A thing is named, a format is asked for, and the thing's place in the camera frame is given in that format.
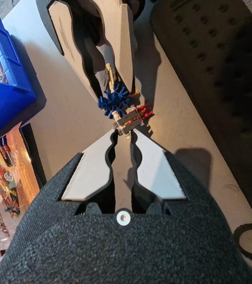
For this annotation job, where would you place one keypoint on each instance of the blue plastic bin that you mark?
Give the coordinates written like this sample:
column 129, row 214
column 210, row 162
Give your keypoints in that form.
column 1, row 99

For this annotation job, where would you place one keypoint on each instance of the black toy tire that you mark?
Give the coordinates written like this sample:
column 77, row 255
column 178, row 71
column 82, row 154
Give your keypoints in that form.
column 250, row 257

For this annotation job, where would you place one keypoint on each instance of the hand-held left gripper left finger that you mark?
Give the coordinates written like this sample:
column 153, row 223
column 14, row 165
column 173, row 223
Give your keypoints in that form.
column 88, row 175

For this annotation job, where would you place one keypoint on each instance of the grey and red toy model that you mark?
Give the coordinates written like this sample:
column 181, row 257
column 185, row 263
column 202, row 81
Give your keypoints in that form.
column 128, row 124

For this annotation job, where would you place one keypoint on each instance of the printed toy set bag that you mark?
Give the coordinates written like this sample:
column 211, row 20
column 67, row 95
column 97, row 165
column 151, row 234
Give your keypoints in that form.
column 6, row 188

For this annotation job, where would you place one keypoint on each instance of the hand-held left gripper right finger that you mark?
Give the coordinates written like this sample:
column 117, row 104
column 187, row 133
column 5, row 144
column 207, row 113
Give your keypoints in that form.
column 159, row 177

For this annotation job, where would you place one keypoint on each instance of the blue snowflake toy connector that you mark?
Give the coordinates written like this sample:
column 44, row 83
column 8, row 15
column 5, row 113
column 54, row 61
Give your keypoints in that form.
column 114, row 99

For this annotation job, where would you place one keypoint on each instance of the black perforated board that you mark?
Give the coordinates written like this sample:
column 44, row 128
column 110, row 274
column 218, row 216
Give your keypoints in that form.
column 217, row 66

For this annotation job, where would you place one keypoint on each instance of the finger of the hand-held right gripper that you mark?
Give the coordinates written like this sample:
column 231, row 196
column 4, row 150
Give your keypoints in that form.
column 66, row 35
column 121, row 40

